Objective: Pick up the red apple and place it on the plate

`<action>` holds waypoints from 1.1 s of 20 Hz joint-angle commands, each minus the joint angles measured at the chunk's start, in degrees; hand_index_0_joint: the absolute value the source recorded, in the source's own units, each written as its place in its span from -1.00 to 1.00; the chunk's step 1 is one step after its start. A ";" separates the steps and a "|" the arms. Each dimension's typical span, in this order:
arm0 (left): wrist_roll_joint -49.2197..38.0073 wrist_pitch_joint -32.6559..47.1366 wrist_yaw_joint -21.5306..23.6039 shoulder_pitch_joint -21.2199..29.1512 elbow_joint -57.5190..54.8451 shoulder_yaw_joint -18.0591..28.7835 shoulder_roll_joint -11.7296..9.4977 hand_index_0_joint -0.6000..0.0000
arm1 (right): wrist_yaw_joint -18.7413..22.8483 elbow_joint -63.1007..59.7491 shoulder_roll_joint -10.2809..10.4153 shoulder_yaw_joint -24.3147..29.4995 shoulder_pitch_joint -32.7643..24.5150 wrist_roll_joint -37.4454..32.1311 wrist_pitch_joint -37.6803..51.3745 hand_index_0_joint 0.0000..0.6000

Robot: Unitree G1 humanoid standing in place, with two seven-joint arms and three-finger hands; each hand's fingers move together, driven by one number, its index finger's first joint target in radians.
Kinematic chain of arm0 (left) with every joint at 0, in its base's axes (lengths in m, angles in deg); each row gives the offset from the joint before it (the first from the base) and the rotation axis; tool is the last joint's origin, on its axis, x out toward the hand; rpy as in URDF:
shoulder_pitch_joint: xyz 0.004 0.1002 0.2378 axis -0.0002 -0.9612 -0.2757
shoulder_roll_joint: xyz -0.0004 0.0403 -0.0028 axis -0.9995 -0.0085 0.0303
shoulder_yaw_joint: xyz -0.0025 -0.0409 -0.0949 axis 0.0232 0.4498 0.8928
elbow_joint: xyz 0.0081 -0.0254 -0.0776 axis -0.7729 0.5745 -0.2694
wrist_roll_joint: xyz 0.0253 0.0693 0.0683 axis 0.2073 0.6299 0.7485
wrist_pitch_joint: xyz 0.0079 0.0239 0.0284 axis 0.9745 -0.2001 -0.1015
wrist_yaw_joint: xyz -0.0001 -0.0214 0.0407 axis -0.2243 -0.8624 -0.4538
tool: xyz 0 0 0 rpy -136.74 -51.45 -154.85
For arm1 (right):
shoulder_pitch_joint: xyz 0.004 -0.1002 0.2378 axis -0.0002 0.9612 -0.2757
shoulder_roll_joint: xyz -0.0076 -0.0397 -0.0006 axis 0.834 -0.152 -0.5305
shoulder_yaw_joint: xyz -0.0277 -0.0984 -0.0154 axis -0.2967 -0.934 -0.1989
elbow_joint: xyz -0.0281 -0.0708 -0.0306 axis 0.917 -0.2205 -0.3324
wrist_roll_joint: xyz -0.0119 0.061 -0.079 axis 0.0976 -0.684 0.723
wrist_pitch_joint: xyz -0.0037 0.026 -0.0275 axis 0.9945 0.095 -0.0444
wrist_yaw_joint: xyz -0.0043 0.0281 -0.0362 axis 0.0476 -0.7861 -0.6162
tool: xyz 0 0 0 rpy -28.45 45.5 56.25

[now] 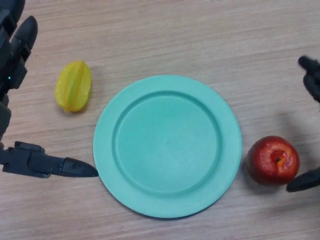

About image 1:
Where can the yellow starfruit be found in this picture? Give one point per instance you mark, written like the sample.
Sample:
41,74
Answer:
73,86

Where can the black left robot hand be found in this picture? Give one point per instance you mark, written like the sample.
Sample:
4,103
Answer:
35,162

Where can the green round plate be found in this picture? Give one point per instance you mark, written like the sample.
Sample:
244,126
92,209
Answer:
166,147

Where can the red apple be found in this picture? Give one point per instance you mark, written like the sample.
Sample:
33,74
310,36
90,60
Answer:
268,160

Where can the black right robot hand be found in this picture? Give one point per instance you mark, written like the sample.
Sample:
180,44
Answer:
312,83

